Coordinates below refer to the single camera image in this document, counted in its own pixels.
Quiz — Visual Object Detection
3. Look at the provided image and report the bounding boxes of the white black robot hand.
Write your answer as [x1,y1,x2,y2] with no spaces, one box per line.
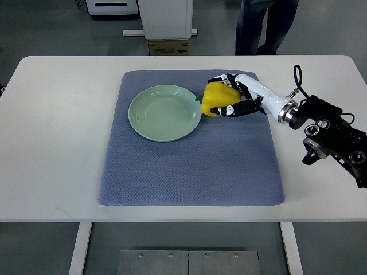
[208,73,298,123]

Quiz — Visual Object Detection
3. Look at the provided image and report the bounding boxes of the yellow bell pepper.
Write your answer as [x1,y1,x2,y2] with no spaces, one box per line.
[195,82,241,117]

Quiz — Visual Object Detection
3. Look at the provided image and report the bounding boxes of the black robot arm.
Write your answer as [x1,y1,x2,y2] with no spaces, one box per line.
[278,65,366,188]

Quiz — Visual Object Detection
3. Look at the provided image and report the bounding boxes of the light green plate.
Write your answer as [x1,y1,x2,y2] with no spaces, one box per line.
[128,85,202,142]

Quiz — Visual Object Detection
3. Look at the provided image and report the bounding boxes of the blue quilted mat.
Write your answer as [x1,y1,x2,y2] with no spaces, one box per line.
[99,69,285,206]

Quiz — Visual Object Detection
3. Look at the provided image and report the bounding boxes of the person in jeans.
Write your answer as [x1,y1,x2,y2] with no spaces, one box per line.
[235,0,299,56]

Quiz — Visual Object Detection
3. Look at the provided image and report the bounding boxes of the cardboard box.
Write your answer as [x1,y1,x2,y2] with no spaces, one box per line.
[148,40,189,56]

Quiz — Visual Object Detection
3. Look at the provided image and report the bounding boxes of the right white table leg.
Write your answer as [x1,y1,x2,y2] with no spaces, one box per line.
[280,222,304,275]

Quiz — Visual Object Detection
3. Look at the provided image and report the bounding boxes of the white table leg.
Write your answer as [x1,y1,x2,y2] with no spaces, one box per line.
[280,222,304,275]
[68,222,92,275]

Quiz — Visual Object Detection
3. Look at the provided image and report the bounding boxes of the white appliance with slot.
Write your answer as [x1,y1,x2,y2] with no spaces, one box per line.
[86,0,138,16]

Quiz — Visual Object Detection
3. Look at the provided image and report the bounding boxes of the left white table leg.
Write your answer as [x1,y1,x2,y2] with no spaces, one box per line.
[68,222,92,275]

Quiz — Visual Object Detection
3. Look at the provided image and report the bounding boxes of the white machine pedestal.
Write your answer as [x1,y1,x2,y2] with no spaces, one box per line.
[123,0,198,40]

